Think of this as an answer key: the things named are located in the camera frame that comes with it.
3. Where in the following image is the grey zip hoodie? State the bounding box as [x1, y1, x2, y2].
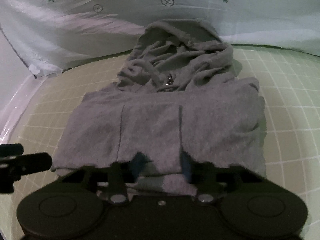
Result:
[52, 20, 266, 196]

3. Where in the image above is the green grid bed sheet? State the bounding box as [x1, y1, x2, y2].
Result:
[10, 46, 319, 239]

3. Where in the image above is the light blue carrot print quilt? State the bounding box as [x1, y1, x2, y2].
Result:
[1, 0, 319, 76]

